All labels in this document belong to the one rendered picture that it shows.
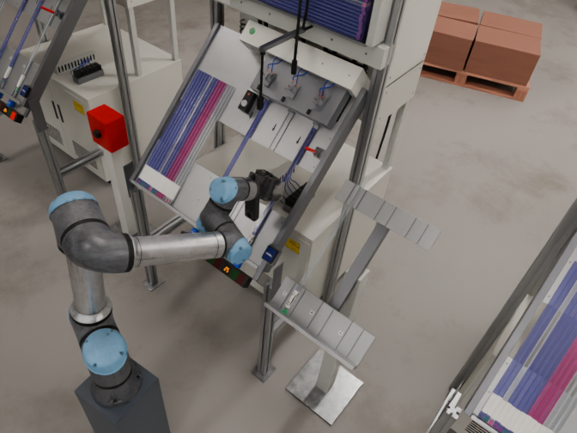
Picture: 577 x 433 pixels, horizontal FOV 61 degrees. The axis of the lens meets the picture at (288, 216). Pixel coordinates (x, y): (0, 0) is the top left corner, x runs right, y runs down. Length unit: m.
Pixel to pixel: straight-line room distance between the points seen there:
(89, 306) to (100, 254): 0.34
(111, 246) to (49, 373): 1.31
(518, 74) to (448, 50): 0.60
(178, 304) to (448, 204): 1.79
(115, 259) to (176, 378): 1.18
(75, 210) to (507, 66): 3.85
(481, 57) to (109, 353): 3.79
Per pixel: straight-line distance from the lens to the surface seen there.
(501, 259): 3.06
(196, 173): 1.88
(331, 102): 1.66
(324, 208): 2.08
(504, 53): 4.50
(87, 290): 1.45
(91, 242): 1.19
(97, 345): 1.51
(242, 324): 2.41
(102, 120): 2.30
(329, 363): 2.06
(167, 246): 1.26
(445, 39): 4.47
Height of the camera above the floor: 2.03
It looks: 44 degrees down
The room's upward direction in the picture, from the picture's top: 7 degrees clockwise
